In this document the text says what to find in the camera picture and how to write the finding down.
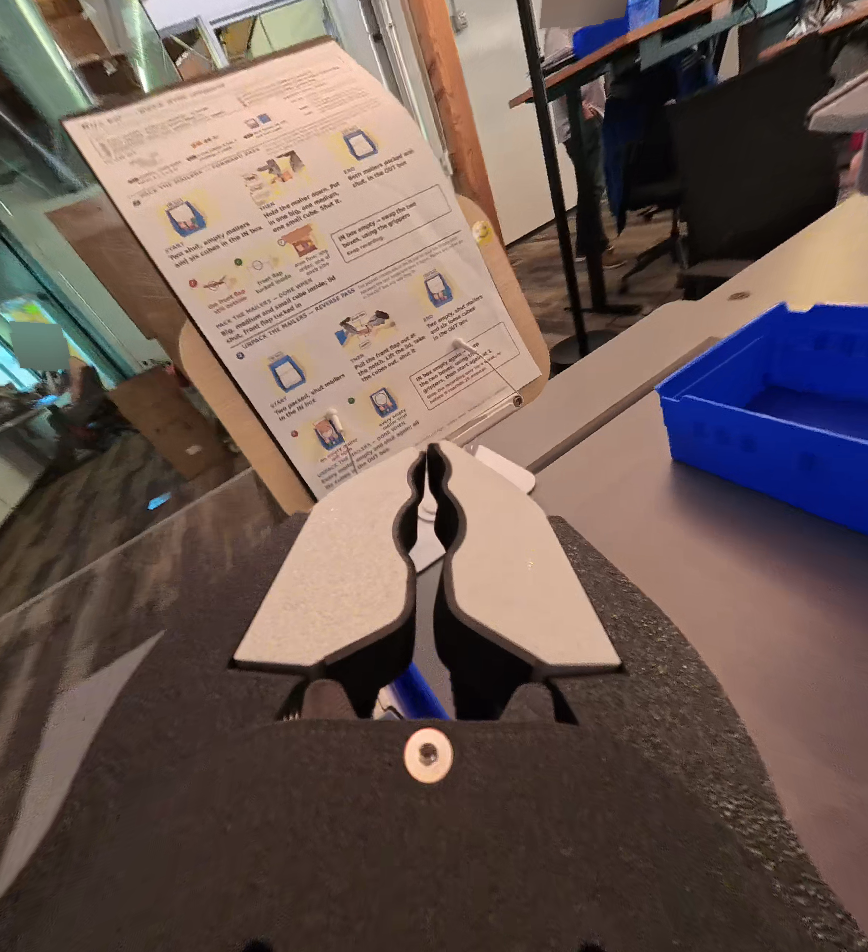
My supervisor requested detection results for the instruction sheet on stand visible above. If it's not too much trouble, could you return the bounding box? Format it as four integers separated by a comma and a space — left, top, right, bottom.
177, 195, 554, 516

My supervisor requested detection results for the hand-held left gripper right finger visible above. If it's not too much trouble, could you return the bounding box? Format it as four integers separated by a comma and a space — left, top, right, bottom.
428, 440, 623, 721

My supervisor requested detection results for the wooden top standing desk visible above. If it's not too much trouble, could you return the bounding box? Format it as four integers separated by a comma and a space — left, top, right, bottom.
510, 0, 868, 109

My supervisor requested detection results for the printed instruction sheet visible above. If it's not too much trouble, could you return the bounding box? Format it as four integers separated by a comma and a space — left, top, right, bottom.
62, 36, 544, 501

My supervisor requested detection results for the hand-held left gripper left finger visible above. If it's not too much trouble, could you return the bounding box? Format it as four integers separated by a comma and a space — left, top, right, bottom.
231, 446, 429, 721

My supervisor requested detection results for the blue plastic bin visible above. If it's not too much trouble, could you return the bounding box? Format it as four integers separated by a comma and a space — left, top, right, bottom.
380, 662, 451, 721
655, 301, 868, 553
574, 0, 676, 60

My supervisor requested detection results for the wooden pillar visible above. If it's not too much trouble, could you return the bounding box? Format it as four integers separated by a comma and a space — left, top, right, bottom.
406, 0, 508, 246

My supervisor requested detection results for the black pole stand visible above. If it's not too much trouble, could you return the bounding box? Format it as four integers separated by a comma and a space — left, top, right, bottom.
516, 0, 643, 373

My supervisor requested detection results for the black office chair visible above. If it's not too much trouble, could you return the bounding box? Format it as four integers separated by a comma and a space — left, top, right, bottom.
616, 33, 862, 298

